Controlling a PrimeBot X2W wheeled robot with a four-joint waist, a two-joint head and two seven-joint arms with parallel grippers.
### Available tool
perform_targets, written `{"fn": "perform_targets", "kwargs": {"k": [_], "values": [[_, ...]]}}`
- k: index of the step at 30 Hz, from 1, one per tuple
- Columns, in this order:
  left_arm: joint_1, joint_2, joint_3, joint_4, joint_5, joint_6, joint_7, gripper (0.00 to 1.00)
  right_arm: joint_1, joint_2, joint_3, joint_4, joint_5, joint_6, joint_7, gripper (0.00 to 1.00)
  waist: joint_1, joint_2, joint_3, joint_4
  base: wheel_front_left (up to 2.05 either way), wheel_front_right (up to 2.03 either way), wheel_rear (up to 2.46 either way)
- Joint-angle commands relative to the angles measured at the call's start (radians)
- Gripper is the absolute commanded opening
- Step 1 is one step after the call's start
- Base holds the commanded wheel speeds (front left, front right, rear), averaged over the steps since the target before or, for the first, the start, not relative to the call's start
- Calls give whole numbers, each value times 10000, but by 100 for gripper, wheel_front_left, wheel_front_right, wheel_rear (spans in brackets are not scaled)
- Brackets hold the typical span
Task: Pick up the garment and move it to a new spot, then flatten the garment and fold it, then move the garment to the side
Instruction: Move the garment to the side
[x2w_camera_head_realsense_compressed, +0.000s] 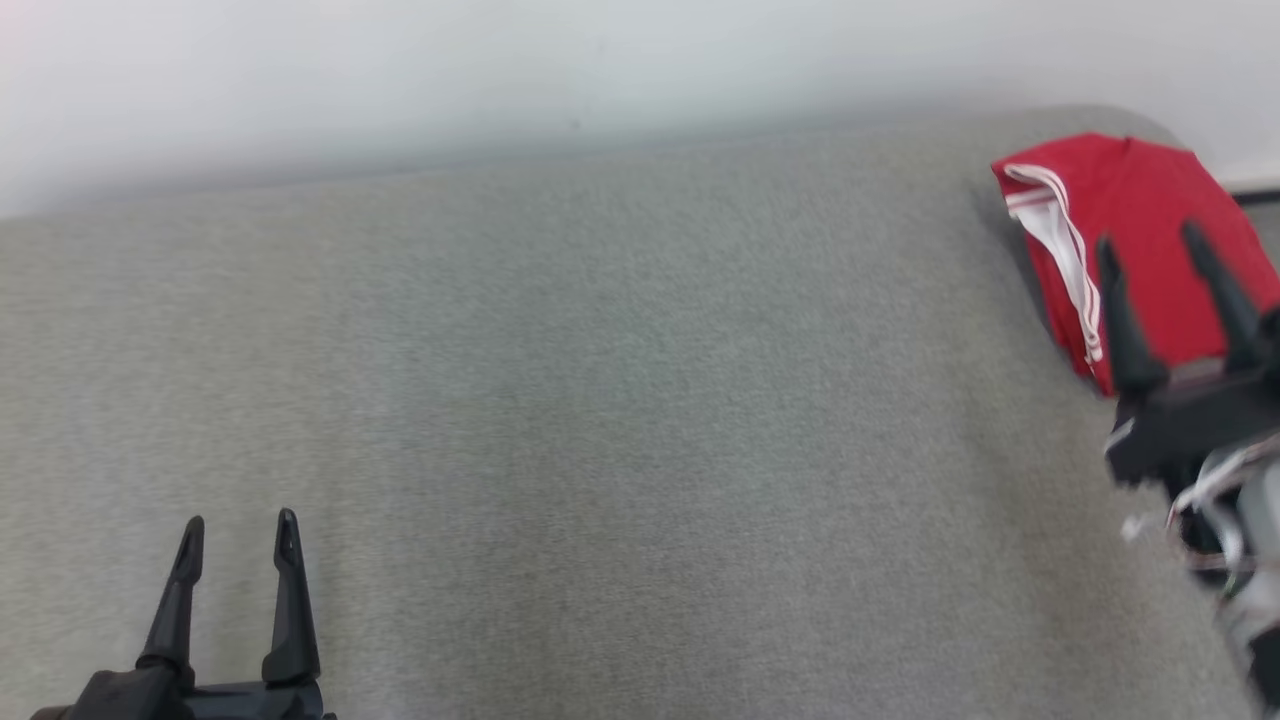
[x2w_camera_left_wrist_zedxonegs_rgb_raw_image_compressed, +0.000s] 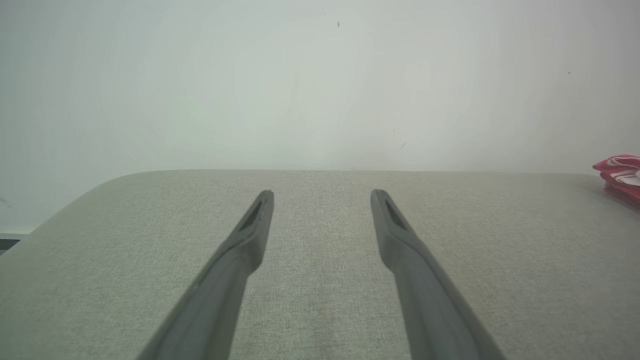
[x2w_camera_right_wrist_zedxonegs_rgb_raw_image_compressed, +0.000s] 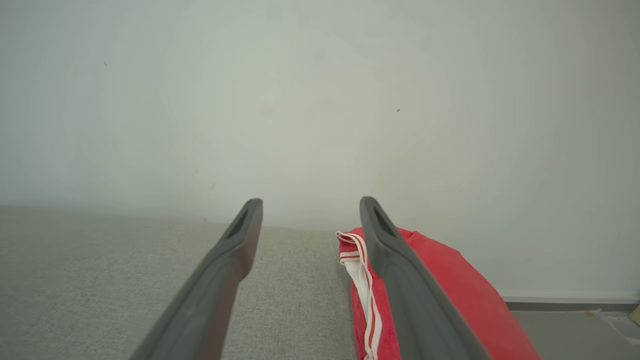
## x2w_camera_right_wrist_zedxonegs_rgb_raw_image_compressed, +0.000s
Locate red jersey with striped trim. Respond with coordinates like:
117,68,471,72
335,226,543,360

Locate grey fabric sofa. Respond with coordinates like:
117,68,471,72
0,205,361,360

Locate white wall baseboard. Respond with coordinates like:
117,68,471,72
500,290,640,313

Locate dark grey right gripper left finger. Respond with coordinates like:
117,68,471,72
129,198,264,360

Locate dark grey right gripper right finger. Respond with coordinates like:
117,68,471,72
359,196,494,360

